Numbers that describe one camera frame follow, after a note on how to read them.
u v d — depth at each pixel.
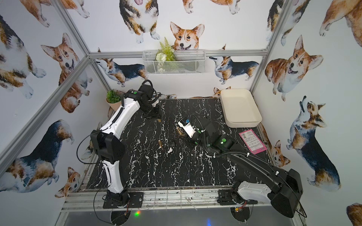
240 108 1.13
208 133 0.53
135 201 0.74
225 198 0.73
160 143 0.92
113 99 1.03
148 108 0.72
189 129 0.62
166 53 0.82
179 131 0.69
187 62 0.92
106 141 0.54
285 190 0.39
